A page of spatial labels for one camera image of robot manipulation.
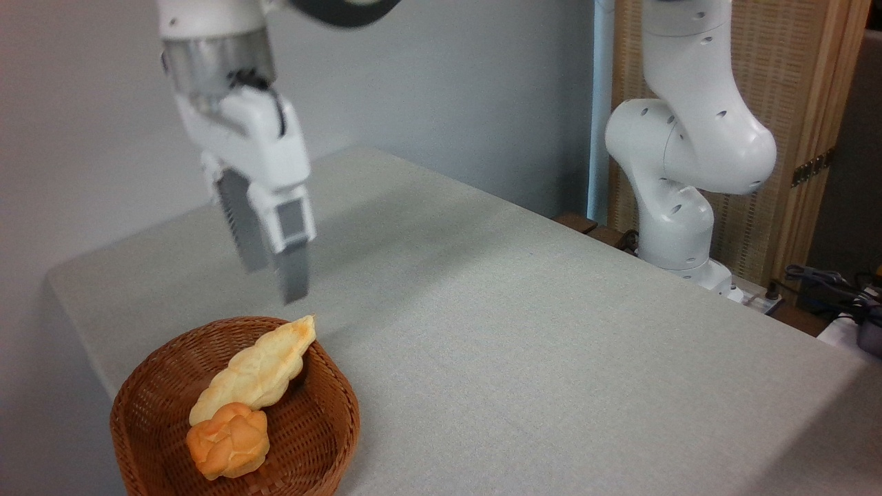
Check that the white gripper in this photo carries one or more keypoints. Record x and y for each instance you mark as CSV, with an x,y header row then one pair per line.
x,y
258,145

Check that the round orange bread roll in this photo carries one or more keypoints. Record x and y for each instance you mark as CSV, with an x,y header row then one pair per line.
x,y
229,441

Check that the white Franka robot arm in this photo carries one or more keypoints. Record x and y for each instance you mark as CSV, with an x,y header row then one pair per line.
x,y
696,138

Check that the long pale bread loaf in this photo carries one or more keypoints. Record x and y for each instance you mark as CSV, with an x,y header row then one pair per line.
x,y
265,365

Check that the brown woven wicker basket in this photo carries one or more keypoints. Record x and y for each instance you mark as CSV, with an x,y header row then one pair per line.
x,y
310,434

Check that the grey tablecloth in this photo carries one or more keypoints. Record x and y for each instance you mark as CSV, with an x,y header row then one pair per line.
x,y
565,372

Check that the white vertical pipe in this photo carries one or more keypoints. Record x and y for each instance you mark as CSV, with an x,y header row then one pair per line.
x,y
601,103

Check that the wooden rattan folding screen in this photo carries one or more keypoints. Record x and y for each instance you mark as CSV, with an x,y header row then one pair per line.
x,y
792,83

